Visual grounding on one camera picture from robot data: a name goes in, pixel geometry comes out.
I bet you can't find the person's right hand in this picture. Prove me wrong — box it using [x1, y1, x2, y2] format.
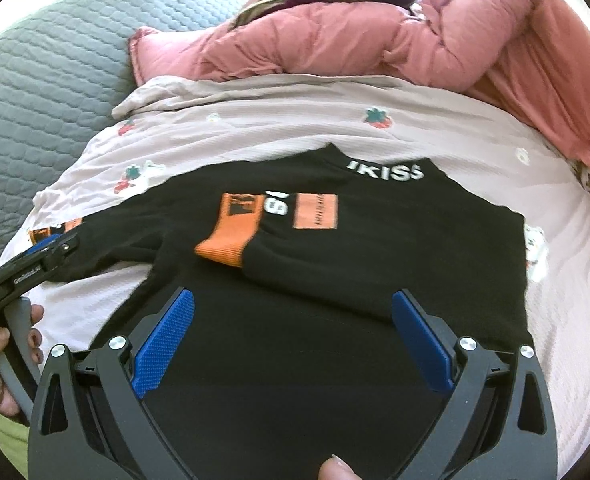
[317, 455, 360, 480]

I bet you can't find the salmon pink duvet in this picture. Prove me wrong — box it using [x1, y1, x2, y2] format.
[129, 0, 590, 192]

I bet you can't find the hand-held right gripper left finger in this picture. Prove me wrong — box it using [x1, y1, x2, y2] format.
[27, 287, 196, 480]

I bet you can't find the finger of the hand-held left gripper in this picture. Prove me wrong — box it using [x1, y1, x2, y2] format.
[28, 233, 66, 257]
[0, 231, 84, 296]

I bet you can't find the person's left forearm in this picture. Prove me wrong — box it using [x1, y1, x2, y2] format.
[0, 390, 32, 480]

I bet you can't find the black sweater with orange cuffs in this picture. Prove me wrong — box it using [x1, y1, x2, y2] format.
[30, 142, 536, 480]

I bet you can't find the pink printed blanket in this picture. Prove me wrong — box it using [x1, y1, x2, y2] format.
[0, 75, 590, 466]

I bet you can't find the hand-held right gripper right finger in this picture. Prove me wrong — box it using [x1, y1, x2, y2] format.
[392, 289, 558, 480]

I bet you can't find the grey quilted pillow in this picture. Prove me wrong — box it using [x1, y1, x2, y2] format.
[0, 0, 256, 261]

